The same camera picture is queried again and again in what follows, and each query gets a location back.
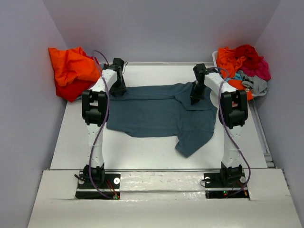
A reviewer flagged red crumpled t shirt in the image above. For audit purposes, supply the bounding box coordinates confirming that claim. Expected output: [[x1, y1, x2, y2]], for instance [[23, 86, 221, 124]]
[[235, 44, 261, 70]]

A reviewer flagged blue-grey t shirt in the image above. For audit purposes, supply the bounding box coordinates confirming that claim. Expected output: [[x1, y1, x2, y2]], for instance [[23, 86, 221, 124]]
[[107, 82, 218, 157]]

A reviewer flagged grey crumpled t shirt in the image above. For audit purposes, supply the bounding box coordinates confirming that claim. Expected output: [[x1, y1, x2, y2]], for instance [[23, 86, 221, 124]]
[[237, 70, 268, 96]]

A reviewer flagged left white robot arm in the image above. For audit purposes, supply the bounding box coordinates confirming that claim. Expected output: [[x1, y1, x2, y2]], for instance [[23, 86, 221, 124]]
[[80, 58, 126, 188]]

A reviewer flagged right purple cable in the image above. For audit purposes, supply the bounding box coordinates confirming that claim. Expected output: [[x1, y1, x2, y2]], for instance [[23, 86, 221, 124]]
[[206, 66, 251, 197]]

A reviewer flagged cyan crumpled t shirt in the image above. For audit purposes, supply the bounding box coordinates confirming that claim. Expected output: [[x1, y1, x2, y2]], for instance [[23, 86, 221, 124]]
[[224, 73, 243, 82]]

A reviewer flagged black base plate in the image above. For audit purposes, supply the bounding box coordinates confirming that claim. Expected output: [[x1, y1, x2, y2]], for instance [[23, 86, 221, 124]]
[[75, 171, 121, 200], [200, 172, 250, 199]]

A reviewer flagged white perforated plastic basket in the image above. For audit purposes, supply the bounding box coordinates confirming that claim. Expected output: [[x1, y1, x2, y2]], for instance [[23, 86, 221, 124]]
[[212, 50, 218, 67]]

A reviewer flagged red folded t shirt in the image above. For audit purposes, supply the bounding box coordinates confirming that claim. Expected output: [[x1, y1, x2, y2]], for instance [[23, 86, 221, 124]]
[[55, 79, 94, 102]]

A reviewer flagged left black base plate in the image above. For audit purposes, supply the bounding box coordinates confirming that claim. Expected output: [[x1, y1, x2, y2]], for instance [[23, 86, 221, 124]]
[[75, 171, 121, 200]]

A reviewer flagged orange folded t shirt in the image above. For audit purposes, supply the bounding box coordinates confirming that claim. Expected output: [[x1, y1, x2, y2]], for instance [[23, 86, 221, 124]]
[[48, 47, 100, 87]]

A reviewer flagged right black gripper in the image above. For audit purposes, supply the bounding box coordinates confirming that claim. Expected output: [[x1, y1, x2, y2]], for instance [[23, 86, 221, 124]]
[[190, 82, 208, 104]]

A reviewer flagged orange crumpled t shirt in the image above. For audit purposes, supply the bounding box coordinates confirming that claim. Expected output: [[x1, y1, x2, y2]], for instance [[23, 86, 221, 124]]
[[216, 47, 253, 101]]

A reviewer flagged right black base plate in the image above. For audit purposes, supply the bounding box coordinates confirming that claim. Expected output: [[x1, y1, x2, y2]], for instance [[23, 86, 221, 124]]
[[200, 172, 250, 199]]

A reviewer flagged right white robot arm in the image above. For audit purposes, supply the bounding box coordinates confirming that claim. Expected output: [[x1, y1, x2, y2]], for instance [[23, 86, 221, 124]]
[[190, 63, 248, 188]]

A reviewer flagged magenta crumpled t shirt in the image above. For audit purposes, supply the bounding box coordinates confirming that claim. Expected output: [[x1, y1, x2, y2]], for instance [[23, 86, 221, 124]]
[[240, 57, 271, 81]]

